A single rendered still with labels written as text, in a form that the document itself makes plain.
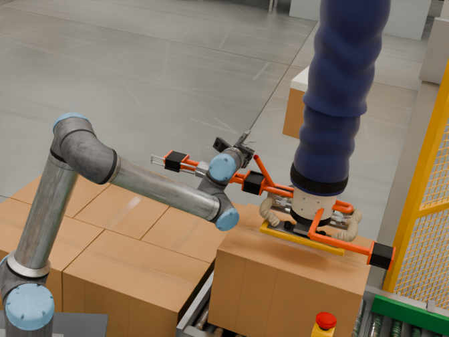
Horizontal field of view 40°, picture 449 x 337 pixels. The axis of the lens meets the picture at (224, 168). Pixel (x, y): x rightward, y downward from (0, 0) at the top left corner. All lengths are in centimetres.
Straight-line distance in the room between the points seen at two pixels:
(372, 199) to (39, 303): 340
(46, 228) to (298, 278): 99
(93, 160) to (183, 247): 143
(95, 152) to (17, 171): 309
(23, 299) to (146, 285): 93
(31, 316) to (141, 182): 55
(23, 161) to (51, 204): 300
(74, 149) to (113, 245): 138
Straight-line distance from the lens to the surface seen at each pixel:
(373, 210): 490
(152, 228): 331
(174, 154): 262
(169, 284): 296
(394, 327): 300
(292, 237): 244
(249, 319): 268
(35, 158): 508
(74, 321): 247
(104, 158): 185
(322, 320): 216
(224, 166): 219
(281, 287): 253
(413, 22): 972
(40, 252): 217
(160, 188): 197
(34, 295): 215
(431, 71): 318
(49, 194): 204
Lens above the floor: 244
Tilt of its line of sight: 29 degrees down
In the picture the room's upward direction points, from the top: 7 degrees clockwise
